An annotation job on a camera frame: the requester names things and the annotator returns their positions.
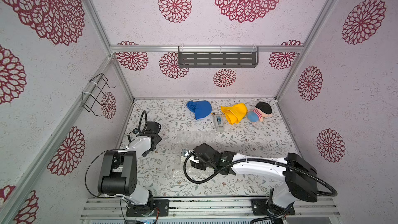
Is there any clear bubble wrap sheet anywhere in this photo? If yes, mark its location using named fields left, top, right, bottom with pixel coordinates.
left=170, top=130, right=227, bottom=183

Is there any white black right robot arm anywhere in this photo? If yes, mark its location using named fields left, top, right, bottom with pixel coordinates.
left=181, top=143, right=318, bottom=208

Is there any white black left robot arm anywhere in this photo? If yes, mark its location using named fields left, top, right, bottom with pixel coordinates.
left=97, top=121, right=162, bottom=211

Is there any grey tape dispenser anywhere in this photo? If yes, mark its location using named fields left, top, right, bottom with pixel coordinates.
left=212, top=114, right=224, bottom=132

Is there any blue cloth hat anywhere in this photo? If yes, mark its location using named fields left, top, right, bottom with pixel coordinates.
left=186, top=101, right=212, bottom=120

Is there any yellow cloth raincoat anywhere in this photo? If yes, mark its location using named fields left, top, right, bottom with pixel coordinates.
left=221, top=103, right=248, bottom=125

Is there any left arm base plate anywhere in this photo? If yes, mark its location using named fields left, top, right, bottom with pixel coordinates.
left=126, top=199, right=170, bottom=217

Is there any black wire wall rack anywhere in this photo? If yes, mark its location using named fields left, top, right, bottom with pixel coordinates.
left=80, top=73, right=115, bottom=117

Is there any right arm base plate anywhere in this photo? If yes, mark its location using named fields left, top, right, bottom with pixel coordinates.
left=251, top=198, right=284, bottom=216

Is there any grey metal wall shelf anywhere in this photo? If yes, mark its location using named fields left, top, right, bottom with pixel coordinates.
left=177, top=47, right=259, bottom=68

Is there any aluminium front rail frame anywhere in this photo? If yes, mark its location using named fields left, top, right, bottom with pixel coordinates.
left=79, top=195, right=342, bottom=220

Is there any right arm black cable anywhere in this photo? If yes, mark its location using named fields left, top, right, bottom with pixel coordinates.
left=183, top=155, right=339, bottom=197

